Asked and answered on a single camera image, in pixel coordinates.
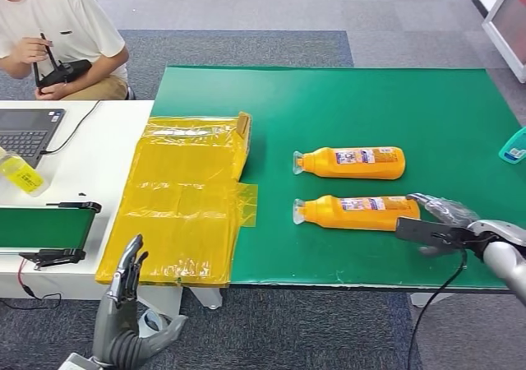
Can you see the orange detergent bottle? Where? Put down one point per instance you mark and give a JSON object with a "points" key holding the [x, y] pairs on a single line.
{"points": [[353, 170], [353, 219]]}

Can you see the small green conveyor belt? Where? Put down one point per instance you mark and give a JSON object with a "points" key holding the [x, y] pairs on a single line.
{"points": [[41, 227]]}

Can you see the green table mat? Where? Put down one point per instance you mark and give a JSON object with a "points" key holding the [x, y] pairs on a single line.
{"points": [[349, 106]]}

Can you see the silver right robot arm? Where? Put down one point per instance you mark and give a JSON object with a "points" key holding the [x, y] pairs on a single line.
{"points": [[509, 267]]}

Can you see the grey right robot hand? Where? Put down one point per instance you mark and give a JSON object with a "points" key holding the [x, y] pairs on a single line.
{"points": [[444, 231]]}

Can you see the white framed board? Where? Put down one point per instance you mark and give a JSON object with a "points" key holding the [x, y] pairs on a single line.
{"points": [[503, 35]]}

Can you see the dark grey laptop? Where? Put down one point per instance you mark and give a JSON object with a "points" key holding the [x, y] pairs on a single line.
{"points": [[24, 133]]}

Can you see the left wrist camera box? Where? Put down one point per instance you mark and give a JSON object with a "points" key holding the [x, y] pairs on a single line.
{"points": [[76, 363]]}

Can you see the teal spray bottle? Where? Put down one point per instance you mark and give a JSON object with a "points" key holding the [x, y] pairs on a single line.
{"points": [[513, 148]]}

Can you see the person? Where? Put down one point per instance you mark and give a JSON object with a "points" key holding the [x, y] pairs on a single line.
{"points": [[69, 13]]}

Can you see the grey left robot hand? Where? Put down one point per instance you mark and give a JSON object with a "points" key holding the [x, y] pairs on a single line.
{"points": [[117, 324]]}

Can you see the black remote controller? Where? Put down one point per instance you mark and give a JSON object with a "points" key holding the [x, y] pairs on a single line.
{"points": [[61, 73]]}

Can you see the yellow plastic-wrapped box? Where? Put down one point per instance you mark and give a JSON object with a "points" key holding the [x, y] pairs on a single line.
{"points": [[176, 220]]}

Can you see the clear bottle with yellow label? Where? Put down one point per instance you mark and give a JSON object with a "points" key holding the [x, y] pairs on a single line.
{"points": [[20, 176]]}

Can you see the white rounded floor base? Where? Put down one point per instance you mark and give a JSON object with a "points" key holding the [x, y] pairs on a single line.
{"points": [[152, 321]]}

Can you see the white table foot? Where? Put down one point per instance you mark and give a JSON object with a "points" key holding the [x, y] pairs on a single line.
{"points": [[207, 298], [429, 300]]}

